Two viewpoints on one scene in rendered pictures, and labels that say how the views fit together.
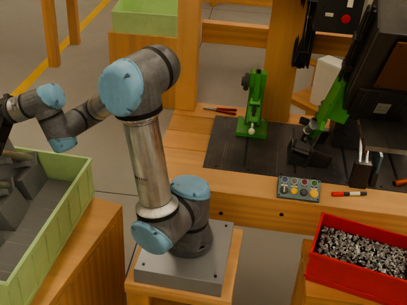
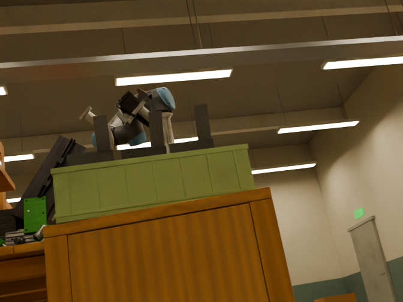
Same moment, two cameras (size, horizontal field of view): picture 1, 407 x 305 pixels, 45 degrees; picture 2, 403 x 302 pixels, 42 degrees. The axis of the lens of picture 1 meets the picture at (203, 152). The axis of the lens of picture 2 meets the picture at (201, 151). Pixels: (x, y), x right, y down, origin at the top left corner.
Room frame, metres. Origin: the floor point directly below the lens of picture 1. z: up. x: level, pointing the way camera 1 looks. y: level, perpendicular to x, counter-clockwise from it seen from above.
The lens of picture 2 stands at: (1.51, 2.37, 0.39)
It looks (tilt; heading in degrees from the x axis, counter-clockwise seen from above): 20 degrees up; 254
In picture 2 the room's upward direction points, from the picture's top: 10 degrees counter-clockwise
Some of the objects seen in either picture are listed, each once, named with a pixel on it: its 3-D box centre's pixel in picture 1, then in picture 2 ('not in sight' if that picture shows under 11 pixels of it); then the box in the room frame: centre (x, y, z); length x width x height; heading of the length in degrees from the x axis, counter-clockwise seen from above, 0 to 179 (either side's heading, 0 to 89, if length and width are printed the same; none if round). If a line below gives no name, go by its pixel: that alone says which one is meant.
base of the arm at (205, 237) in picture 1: (189, 228); not in sight; (1.13, 0.03, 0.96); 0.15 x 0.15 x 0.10
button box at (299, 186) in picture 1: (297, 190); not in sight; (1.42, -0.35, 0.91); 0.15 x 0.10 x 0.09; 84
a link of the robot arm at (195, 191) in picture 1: (188, 200); not in sight; (1.12, 0.03, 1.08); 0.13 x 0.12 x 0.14; 149
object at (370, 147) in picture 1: (379, 123); not in sight; (1.59, -0.64, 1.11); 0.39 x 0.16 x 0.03; 174
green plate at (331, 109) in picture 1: (339, 100); (36, 216); (1.65, -0.49, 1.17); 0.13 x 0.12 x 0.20; 84
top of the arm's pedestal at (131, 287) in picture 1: (187, 258); not in sight; (1.13, 0.03, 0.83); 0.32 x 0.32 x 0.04; 82
